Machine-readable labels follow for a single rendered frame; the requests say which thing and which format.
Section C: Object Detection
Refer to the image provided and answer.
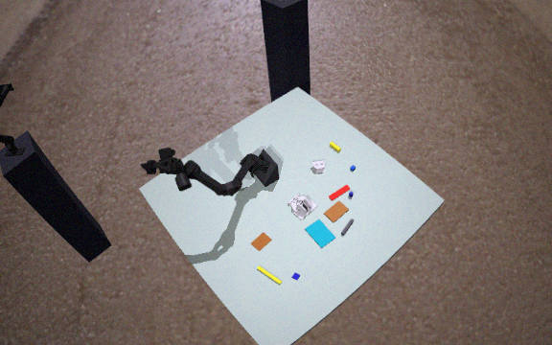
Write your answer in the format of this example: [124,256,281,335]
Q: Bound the red flat bar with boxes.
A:
[329,185,350,201]

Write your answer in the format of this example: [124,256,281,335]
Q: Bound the yellow flat bar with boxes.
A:
[257,266,282,284]

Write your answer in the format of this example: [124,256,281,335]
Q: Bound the yellow rectangular bar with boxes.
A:
[330,142,341,151]

